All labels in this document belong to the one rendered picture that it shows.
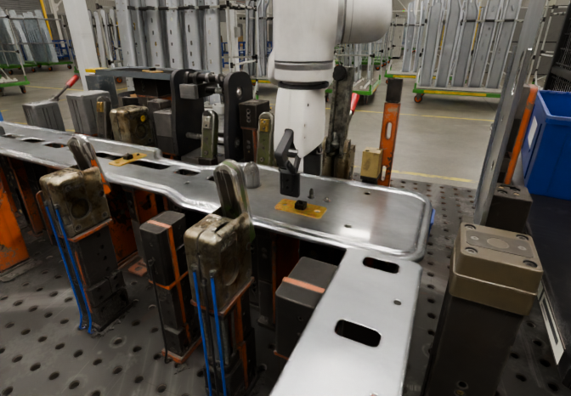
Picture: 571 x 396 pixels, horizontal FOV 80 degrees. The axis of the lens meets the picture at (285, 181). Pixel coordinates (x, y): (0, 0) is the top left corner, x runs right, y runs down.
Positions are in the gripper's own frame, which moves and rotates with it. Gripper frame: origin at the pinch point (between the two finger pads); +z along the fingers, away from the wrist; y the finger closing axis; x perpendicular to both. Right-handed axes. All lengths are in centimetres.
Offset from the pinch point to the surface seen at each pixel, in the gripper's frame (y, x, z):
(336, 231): 4.6, 7.7, 5.4
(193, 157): -19.9, -40.4, 9.3
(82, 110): -16, -77, -1
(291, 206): 0.8, -1.5, 5.2
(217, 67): -361, -283, 27
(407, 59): -965, -100, 54
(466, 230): 6.9, 24.3, -0.6
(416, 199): -12.2, 17.5, 5.6
